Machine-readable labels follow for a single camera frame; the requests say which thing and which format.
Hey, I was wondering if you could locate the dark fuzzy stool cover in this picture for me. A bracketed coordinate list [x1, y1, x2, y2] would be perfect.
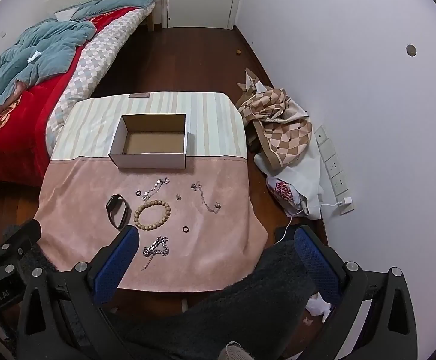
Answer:
[116, 241, 316, 359]

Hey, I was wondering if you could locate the red quilt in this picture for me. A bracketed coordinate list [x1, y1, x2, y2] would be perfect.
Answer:
[0, 6, 140, 189]

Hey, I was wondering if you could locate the red patterned white bag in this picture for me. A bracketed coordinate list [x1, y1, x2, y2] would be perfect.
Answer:
[266, 176, 304, 217]

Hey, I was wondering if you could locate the checkered bed sheet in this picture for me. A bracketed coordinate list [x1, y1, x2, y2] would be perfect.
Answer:
[45, 3, 155, 155]

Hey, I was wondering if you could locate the white charger with cable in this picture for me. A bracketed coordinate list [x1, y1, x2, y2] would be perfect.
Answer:
[277, 197, 353, 243]

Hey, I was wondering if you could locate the brown checkered cloth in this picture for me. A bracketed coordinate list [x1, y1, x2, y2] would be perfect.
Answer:
[236, 69, 313, 170]

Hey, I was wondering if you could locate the wooden bead bracelet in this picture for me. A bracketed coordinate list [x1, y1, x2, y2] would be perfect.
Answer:
[132, 198, 173, 232]

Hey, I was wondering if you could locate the thick silver chain necklace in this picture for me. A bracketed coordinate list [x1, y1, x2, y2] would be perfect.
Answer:
[140, 235, 171, 272]

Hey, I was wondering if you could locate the thin silver chain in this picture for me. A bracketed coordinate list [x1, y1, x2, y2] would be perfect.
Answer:
[190, 181, 222, 215]

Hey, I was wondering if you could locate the teal blanket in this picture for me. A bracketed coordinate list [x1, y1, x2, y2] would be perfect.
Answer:
[0, 0, 155, 106]

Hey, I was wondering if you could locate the white power strip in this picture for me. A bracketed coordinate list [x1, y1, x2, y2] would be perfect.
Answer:
[315, 125, 354, 215]

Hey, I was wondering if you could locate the black smart band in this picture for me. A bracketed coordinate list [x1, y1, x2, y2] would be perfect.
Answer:
[106, 194, 131, 231]

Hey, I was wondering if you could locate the open cardboard box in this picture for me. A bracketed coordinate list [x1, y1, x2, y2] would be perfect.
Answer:
[108, 114, 188, 170]

